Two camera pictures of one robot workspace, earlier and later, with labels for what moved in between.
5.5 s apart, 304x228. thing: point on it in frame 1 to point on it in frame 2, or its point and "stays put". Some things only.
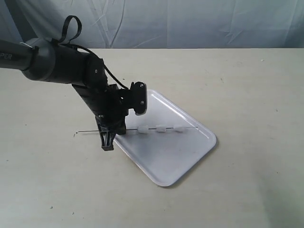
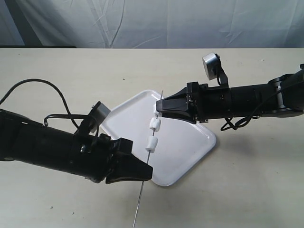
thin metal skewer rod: (140, 128) to (143, 180)
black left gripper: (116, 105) to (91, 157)
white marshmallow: (161, 128) to (155, 123)
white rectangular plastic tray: (166, 141) stays put
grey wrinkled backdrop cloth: (159, 24) stays put
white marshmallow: (143, 129) to (152, 142)
